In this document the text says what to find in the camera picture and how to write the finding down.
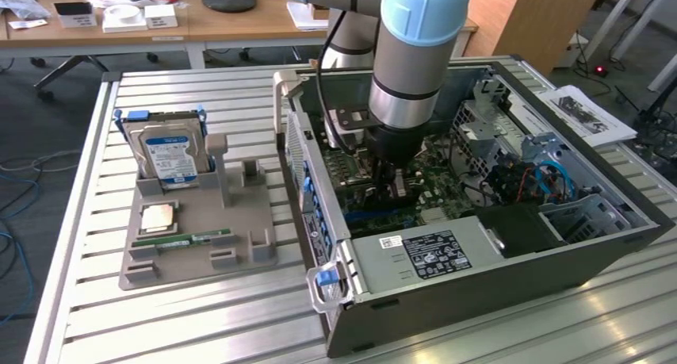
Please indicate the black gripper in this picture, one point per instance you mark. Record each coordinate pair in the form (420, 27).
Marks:
(396, 146)

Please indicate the graphics card with black fan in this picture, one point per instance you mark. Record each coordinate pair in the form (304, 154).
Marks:
(393, 199)

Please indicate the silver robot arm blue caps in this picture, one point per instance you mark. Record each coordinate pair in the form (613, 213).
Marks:
(406, 62)

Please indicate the green motherboard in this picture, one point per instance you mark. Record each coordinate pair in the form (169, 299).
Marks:
(454, 193)

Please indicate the silver chipset heatsink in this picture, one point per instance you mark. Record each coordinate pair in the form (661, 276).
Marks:
(436, 216)

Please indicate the blue expansion slot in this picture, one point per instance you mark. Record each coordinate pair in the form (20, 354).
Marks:
(360, 217)

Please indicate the grey power supply unit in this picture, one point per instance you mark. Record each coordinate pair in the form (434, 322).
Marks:
(380, 269)

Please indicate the white papers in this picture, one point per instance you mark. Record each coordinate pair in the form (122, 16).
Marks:
(304, 19)

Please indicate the printed paper stack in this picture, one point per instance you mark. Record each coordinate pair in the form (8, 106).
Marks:
(586, 118)

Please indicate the silver disk bay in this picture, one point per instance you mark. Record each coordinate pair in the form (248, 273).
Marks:
(586, 217)

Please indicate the wooden cabinet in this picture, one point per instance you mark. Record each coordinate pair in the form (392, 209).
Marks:
(554, 35)

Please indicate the grey parts rack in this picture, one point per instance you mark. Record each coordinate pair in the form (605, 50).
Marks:
(201, 221)

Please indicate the open dark PC case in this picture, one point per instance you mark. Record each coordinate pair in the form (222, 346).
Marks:
(476, 300)

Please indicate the small black lit device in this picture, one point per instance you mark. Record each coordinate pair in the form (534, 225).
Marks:
(600, 70)

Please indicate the hard disk in blue carrier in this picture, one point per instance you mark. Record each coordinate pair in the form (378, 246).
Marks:
(169, 158)

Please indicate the wooden office desk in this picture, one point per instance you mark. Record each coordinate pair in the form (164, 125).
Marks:
(78, 39)
(237, 23)

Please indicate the green RAM stick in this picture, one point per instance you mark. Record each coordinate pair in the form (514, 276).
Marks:
(180, 240)

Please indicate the CPU chip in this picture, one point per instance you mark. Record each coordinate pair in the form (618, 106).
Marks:
(157, 217)

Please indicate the white cube box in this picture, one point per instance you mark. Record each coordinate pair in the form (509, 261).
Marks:
(160, 17)

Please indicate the white flat box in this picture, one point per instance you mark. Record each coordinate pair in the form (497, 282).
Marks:
(124, 27)

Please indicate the white tape roll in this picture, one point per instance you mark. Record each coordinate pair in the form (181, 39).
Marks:
(122, 13)

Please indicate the black chair base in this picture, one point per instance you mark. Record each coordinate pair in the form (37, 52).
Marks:
(68, 64)

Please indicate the white box with black top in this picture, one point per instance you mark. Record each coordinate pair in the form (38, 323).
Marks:
(73, 21)

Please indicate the white label card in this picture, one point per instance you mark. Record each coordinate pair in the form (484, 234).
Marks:
(26, 24)

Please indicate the clear plastic bag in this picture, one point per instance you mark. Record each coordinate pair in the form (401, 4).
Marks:
(24, 5)

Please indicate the white wrist camera on bracket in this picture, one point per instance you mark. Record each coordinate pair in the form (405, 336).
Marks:
(352, 140)

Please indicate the white desk frame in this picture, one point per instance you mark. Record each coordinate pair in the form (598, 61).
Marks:
(664, 72)

